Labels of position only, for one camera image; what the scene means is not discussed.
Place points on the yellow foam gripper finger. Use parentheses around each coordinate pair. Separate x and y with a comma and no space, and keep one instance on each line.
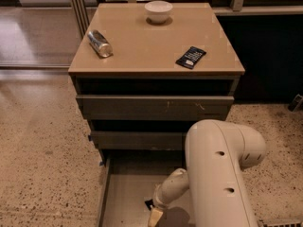
(155,215)

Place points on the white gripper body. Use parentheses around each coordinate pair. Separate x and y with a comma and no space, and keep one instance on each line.
(162,199)

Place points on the black rxbar chocolate wrapper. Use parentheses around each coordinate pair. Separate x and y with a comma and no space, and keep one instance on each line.
(148,203)

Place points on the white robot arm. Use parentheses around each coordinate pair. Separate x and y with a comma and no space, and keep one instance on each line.
(216,153)

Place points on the open bottom grey drawer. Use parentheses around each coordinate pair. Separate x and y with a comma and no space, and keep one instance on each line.
(131,177)

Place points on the middle grey drawer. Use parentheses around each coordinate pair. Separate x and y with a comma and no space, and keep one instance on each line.
(142,140)

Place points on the top grey drawer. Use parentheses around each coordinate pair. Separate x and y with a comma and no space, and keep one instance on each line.
(161,108)

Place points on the tan drawer cabinet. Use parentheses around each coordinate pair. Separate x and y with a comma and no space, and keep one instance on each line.
(144,61)

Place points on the black snack bar on counter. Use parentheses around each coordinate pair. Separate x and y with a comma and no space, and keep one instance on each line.
(191,57)

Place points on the grey floor power strip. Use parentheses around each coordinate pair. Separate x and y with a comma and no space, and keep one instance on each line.
(287,222)

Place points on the silver metal can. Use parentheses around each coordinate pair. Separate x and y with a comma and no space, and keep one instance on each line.
(100,44)

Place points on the white ceramic bowl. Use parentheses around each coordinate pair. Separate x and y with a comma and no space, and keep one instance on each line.
(158,11)

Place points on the dark object at wall base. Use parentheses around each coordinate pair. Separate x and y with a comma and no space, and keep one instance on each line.
(296,103)

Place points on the metal window frame rail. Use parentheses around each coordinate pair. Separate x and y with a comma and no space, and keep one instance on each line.
(78,6)

